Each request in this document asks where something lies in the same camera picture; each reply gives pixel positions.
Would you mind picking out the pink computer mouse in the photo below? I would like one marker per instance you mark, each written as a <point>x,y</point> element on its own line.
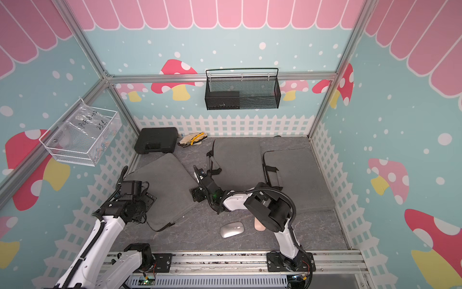
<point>259,226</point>

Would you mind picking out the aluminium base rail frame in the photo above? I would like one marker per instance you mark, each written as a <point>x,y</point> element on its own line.
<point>293,267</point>

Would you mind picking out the black wire mesh basket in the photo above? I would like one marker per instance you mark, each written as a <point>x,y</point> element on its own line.
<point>242,89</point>

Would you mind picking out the yellow black pliers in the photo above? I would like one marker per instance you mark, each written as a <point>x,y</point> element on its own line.
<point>198,138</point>

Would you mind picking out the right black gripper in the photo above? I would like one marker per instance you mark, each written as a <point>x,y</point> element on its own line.
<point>195,192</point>

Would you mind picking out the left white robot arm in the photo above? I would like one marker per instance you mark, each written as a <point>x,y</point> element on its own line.
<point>84,271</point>

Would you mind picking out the silver computer mouse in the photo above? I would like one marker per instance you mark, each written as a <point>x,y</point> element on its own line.
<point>231,229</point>

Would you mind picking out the grey laptop bag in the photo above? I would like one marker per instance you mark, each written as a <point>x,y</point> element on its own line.
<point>170,183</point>
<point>296,174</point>
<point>236,163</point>

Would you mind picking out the black plastic tool case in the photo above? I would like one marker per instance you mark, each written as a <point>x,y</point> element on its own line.
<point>157,140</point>

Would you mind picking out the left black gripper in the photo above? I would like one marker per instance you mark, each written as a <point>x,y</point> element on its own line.
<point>149,200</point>

